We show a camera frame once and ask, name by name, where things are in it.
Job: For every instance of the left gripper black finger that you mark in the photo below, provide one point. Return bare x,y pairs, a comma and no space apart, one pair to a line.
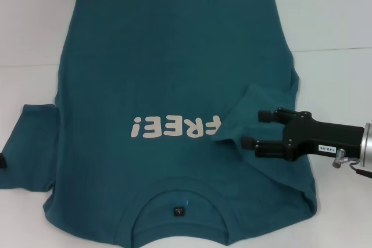
2,161

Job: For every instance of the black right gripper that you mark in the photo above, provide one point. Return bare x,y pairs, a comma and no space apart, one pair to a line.
316,137

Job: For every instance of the teal FREE print T-shirt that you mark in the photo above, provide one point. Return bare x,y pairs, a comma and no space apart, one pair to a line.
174,56

